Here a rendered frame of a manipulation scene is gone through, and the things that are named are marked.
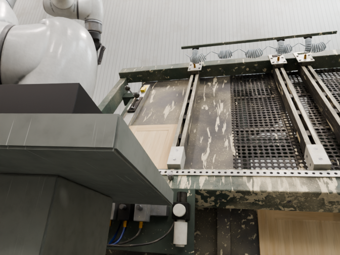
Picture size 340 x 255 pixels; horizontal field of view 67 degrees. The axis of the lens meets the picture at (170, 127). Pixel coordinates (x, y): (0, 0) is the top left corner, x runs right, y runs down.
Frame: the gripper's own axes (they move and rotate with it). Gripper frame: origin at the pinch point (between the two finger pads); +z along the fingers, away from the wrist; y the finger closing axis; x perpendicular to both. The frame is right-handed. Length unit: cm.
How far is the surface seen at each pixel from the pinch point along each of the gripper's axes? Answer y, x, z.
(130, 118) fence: -14.7, -22.7, 24.5
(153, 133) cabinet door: -31.1, -9.8, 33.4
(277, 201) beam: -86, 34, 56
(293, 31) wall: -229, -357, -136
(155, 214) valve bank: -40, 39, 61
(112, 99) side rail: 6, -49, 11
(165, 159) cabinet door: -40, 11, 45
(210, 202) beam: -61, 29, 59
